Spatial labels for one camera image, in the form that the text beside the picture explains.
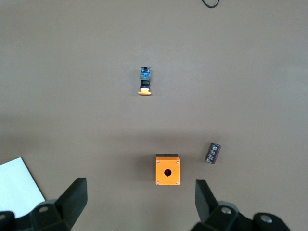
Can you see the white drawer cabinet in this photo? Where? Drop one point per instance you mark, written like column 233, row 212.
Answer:
column 16, row 187

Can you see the black cylindrical capacitor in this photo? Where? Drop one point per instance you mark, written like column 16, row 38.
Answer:
column 213, row 154

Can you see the orange push button blue body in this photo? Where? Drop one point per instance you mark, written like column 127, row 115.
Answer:
column 145, row 80

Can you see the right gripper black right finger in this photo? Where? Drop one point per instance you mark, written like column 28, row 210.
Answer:
column 207, row 204

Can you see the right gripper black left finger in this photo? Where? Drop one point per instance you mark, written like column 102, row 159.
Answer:
column 72, row 202

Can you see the orange box with hole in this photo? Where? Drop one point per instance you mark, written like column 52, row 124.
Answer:
column 167, row 172

